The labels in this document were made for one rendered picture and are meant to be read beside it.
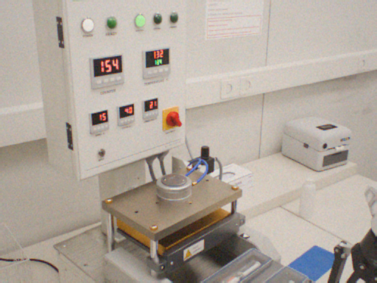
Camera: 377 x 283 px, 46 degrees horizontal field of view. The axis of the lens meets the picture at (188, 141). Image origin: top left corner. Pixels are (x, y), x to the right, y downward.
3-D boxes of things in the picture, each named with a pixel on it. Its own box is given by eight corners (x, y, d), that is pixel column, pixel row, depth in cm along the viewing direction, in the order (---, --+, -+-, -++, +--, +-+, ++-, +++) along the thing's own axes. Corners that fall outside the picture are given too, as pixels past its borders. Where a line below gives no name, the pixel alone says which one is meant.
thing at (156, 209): (87, 225, 105) (84, 175, 100) (182, 185, 125) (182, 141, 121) (155, 272, 89) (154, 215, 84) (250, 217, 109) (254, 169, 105)
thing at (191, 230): (116, 231, 102) (114, 195, 99) (185, 200, 117) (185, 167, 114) (166, 264, 91) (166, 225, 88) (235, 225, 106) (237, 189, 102)
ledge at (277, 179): (162, 200, 172) (161, 190, 171) (302, 152, 220) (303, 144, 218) (210, 235, 150) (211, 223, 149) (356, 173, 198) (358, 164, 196)
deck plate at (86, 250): (53, 247, 113) (52, 244, 113) (156, 201, 136) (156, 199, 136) (177, 351, 83) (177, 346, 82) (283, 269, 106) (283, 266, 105)
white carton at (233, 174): (188, 196, 167) (188, 178, 164) (231, 179, 181) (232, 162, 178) (211, 208, 158) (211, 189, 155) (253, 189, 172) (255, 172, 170)
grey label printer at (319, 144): (279, 154, 205) (282, 119, 199) (310, 147, 215) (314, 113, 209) (319, 174, 186) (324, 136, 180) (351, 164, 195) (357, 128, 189)
